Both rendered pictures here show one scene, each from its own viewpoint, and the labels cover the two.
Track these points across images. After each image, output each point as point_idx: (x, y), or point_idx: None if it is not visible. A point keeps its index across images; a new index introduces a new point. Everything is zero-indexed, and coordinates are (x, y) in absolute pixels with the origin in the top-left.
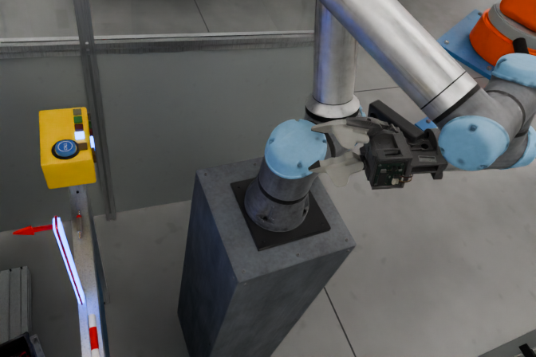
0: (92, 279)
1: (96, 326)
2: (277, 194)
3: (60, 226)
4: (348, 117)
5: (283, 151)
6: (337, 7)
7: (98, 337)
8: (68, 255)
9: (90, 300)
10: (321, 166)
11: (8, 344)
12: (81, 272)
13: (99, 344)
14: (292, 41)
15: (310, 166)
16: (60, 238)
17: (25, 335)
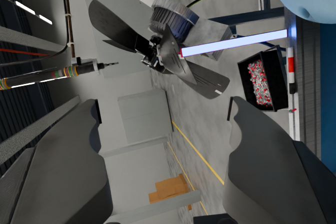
0: (293, 16)
1: (291, 56)
2: None
3: (183, 54)
4: (20, 155)
5: None
6: None
7: (295, 63)
8: (216, 50)
9: (292, 34)
10: (230, 121)
11: (256, 55)
12: (287, 9)
13: (295, 68)
14: None
15: (229, 100)
16: (192, 55)
17: (260, 53)
